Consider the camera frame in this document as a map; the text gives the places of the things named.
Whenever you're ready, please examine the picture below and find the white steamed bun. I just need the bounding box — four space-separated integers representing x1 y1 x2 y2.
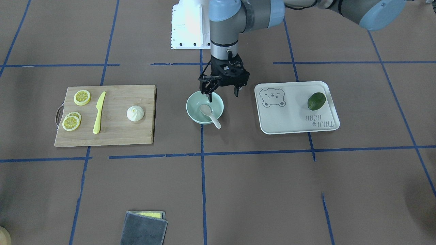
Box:
126 105 146 121

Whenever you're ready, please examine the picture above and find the white ceramic spoon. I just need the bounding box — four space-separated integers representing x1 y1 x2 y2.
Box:
200 104 221 129

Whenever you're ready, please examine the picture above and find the yellow plastic knife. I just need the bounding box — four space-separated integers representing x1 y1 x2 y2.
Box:
92 91 106 134

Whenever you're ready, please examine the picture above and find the light green bowl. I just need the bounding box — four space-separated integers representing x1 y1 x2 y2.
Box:
186 91 224 125

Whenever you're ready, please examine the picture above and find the cream bear print tray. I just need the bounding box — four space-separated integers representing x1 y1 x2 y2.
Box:
254 81 340 135

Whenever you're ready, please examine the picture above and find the bamboo cutting board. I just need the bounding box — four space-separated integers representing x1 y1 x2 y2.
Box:
54 85 157 147

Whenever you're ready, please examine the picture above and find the upper lemon slice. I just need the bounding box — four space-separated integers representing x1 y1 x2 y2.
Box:
74 90 91 106

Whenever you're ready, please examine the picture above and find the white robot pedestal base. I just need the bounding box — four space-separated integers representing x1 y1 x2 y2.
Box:
170 0 211 50

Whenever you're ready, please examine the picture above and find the hidden lemon slice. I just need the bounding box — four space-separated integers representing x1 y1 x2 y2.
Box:
65 112 82 121

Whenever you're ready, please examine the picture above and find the green lime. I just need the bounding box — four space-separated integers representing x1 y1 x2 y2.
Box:
307 93 326 111

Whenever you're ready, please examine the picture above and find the grey yellow folded cloth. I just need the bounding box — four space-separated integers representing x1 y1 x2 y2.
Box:
120 211 168 245

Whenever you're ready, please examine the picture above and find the lemon slice near edge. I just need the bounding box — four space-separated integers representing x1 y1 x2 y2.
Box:
61 115 81 131

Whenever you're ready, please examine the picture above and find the wooden mug tree stand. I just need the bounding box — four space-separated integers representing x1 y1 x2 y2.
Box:
0 227 12 245

